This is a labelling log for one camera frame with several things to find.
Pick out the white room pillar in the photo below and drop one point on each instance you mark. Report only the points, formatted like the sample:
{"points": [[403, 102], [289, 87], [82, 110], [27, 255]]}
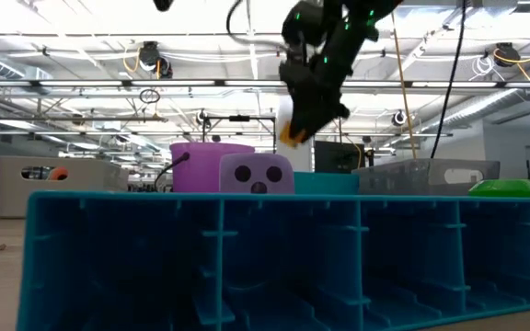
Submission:
{"points": [[299, 158]]}

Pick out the distant black rig frame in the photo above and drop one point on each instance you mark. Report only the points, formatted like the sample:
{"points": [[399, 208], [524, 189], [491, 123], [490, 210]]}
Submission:
{"points": [[239, 118]]}

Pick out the large blue plastic organiser tray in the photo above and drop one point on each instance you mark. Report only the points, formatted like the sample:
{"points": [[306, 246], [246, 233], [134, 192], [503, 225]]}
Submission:
{"points": [[292, 257]]}

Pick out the purple plastic bucket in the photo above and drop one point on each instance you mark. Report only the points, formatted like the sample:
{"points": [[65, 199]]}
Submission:
{"points": [[200, 170]]}

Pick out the long ceiling light bar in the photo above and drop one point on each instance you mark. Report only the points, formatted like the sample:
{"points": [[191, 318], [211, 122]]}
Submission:
{"points": [[177, 83]]}

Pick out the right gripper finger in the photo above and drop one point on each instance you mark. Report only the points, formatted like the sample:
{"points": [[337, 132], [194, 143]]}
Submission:
{"points": [[302, 125], [318, 123]]}

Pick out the white plastic bin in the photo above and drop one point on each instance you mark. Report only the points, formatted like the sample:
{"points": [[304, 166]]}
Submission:
{"points": [[85, 184]]}

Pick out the clear grey plastic bin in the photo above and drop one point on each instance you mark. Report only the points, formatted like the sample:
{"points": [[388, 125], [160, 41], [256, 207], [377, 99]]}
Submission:
{"points": [[407, 179]]}

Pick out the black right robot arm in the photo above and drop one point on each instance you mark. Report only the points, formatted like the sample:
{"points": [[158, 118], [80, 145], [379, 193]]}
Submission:
{"points": [[361, 23]]}

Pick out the teal plastic bin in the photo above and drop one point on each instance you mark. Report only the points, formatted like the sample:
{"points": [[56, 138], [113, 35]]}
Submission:
{"points": [[325, 184]]}

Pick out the purple foam die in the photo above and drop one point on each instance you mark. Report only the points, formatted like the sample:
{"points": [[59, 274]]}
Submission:
{"points": [[258, 174]]}

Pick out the silver ventilation duct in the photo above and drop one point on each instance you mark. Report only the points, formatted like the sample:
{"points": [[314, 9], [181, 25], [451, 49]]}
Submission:
{"points": [[476, 106]]}

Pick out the green two-stud toy brick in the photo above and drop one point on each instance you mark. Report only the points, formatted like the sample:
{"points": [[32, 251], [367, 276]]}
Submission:
{"points": [[513, 193]]}

